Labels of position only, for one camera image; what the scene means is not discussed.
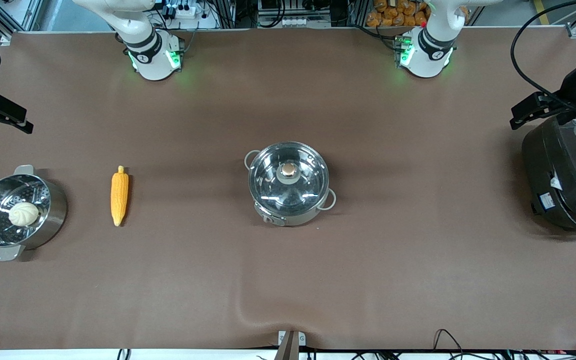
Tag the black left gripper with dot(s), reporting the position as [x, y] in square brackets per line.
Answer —
[566, 98]

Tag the yellow corn cob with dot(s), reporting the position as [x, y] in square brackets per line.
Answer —
[119, 195]

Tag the glass pot lid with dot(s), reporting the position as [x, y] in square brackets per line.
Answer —
[288, 175]

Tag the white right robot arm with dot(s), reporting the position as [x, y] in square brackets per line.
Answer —
[150, 55]

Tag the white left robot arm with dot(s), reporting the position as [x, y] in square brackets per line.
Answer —
[430, 55]

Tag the black rice cooker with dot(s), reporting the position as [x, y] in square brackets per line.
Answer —
[563, 175]

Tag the white steamed bun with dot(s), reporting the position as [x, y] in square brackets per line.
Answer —
[23, 214]

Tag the bag of orange snacks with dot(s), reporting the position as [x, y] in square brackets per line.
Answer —
[393, 12]

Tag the white power strip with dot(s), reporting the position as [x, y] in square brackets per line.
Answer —
[185, 11]

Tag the brown table cover mat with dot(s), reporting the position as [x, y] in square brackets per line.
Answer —
[418, 280]

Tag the metal clamp bracket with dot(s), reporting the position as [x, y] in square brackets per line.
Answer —
[291, 342]

